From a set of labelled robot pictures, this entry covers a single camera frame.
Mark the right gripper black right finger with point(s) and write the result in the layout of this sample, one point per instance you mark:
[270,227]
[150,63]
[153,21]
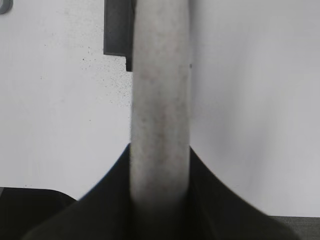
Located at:
[214,212]

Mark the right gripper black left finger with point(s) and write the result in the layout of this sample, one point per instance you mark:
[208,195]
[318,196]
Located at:
[104,213]

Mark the knife with white handle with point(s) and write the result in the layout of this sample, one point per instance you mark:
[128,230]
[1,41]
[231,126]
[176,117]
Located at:
[160,101]

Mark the black knife stand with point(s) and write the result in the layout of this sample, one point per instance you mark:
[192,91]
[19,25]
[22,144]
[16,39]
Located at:
[119,18]

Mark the white grey-rimmed cutting board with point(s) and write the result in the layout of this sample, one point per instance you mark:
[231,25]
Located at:
[5,6]

